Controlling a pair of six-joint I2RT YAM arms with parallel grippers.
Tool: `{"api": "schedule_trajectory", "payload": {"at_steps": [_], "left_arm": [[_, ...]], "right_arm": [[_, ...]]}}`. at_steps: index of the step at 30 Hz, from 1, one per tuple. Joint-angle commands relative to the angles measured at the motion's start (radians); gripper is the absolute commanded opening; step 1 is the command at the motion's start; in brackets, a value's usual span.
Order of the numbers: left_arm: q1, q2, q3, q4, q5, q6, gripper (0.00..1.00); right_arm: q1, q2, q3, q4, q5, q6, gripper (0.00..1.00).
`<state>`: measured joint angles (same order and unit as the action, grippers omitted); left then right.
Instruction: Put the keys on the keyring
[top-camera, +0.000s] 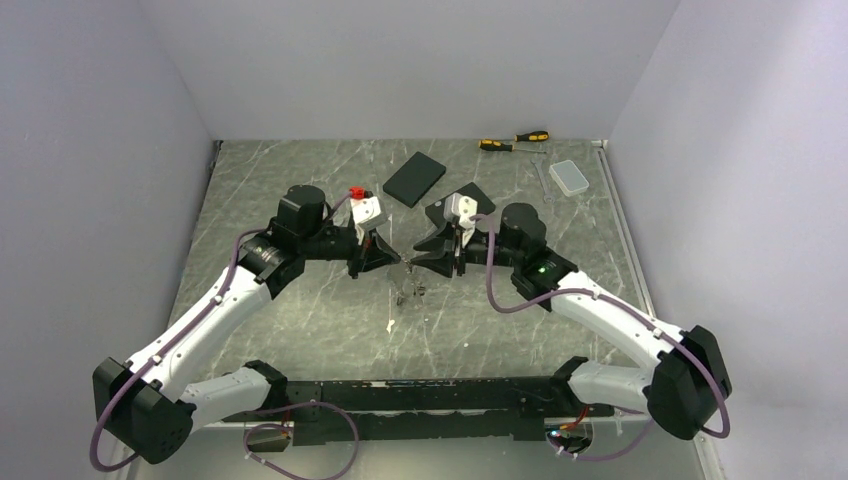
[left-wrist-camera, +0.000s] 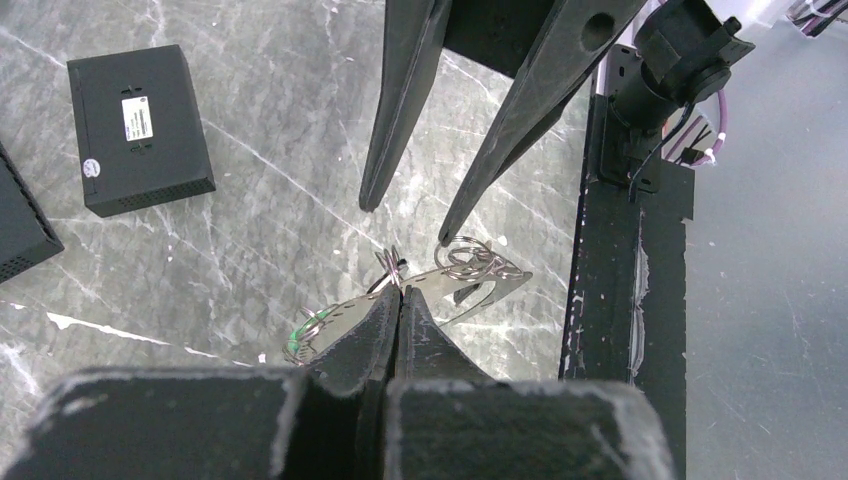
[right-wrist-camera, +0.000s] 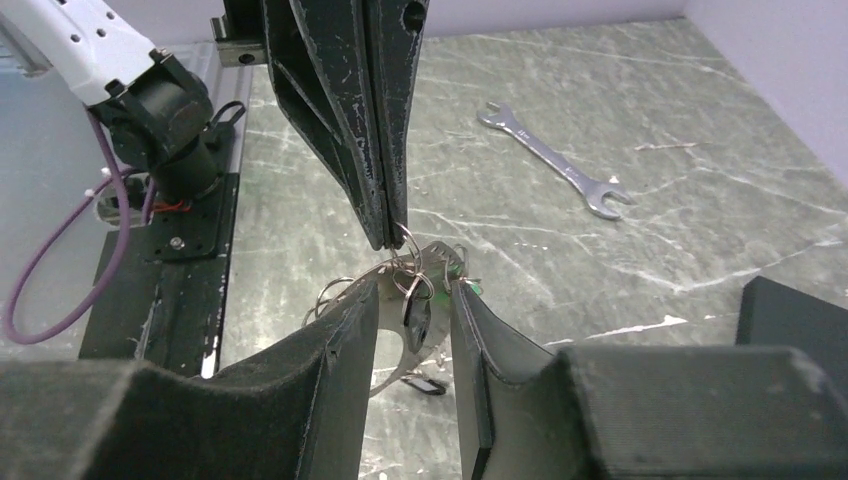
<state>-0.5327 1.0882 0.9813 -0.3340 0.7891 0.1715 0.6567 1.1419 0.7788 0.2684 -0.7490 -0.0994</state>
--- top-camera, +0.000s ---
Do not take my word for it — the plain black box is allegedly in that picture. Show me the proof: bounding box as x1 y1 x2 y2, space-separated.
382 152 447 208

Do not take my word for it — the upper orange black screwdriver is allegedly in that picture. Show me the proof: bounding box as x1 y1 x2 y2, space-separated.
508 130 550 143

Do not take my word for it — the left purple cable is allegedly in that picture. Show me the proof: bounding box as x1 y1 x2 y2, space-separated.
88 192 359 473

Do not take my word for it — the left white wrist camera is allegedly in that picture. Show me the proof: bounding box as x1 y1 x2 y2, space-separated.
349 186 388 244

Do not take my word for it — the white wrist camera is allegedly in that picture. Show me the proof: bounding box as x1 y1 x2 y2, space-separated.
349 186 388 244
442 193 478 231

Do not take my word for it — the small silver wrench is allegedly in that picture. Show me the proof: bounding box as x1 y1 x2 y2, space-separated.
531 158 555 204

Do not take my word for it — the translucent white plastic case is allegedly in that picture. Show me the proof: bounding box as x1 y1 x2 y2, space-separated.
549 160 590 197

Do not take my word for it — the black base frame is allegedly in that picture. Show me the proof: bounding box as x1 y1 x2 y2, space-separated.
227 376 614 446

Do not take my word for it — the black box with label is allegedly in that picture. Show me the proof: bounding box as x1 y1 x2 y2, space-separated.
425 182 496 226

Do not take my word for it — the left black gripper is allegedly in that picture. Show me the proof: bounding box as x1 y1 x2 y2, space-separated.
300 223 400 279

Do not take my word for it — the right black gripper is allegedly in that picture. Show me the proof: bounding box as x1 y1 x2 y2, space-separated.
411 221 522 278

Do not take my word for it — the large metal keyring with keys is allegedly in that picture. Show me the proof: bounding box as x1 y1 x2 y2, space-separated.
388 261 426 308

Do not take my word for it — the orange black screwdriver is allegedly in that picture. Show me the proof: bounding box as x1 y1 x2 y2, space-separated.
508 130 550 143
478 139 546 154

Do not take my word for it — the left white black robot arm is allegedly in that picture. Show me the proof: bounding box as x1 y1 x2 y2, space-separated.
89 185 400 472

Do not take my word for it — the lower orange black screwdriver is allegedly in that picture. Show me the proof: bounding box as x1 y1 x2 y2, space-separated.
478 139 546 154

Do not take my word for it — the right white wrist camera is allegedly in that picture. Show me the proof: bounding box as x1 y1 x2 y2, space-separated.
442 193 478 231

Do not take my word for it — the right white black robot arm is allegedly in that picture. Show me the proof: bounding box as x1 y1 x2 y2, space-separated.
411 197 732 440

